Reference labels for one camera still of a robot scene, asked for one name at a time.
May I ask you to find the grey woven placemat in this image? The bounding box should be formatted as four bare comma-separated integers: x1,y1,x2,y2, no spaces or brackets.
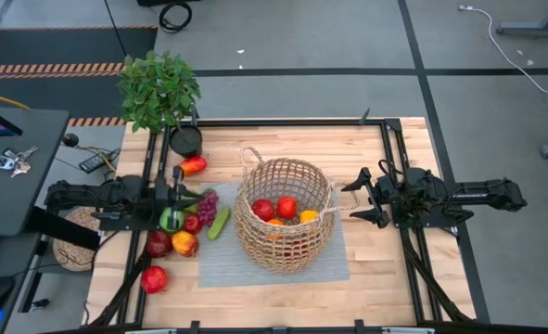
198,181,350,289

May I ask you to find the orange yellow peach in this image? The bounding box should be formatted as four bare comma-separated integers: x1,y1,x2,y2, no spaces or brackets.
171,230,200,258

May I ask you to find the woven wicker basket with handles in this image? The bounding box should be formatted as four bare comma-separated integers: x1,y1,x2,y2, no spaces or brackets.
233,146,363,276

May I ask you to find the green cucumber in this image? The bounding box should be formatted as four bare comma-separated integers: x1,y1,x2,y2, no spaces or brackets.
206,205,233,241

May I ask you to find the red orange mango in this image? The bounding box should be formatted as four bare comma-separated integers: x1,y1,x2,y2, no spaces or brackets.
175,155,209,176

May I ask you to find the yellow cable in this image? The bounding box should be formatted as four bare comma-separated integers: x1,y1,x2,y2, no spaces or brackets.
0,87,32,111

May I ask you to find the coiled black cable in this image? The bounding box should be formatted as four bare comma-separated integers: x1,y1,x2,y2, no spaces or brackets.
158,1,194,34

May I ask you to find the white cable with plug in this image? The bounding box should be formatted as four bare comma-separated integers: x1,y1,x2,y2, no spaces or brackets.
458,4,548,95

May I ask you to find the green pear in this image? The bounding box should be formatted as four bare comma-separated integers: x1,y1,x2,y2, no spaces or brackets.
183,188,201,214

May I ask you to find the grey metal furniture leg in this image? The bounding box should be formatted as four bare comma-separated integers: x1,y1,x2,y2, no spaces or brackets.
494,0,548,38

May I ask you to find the black desk support bar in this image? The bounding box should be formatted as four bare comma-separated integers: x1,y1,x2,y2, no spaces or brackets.
22,206,102,251

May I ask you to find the dark grey desk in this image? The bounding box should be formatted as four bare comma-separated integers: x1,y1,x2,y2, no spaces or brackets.
0,107,70,238

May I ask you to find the green apple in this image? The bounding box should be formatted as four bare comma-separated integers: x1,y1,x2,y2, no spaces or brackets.
159,208,186,234

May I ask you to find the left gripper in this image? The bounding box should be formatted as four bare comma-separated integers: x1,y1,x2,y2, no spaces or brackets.
152,165,206,231

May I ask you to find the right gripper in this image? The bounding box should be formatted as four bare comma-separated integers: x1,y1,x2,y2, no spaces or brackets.
340,167,407,229

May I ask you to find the small red apple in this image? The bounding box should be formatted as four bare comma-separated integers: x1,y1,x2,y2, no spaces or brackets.
183,213,204,236

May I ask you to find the glossy red apple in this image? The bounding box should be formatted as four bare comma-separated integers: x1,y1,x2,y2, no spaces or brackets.
251,198,276,223

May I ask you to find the bunch of keys with fob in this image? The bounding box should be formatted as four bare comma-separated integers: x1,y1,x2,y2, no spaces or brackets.
0,146,40,179

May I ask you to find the round woven trivet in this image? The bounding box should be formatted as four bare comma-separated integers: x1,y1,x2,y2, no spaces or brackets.
52,206,103,273

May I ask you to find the black aluminium table frame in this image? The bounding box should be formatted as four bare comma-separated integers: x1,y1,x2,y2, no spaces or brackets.
85,109,477,334

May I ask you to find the green potted plant black pot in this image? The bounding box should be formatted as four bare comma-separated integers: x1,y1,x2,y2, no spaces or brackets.
115,49,204,160

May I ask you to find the bright red pomegranate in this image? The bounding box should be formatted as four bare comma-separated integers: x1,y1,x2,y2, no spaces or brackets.
139,265,170,295

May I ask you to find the dark red apple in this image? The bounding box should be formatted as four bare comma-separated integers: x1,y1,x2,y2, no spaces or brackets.
146,229,174,259

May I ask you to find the purple grape bunch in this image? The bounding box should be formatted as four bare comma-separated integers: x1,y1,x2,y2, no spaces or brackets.
196,187,221,227

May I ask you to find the black hazard striped floor mat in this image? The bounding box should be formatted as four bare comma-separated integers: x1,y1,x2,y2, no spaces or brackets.
0,25,159,129

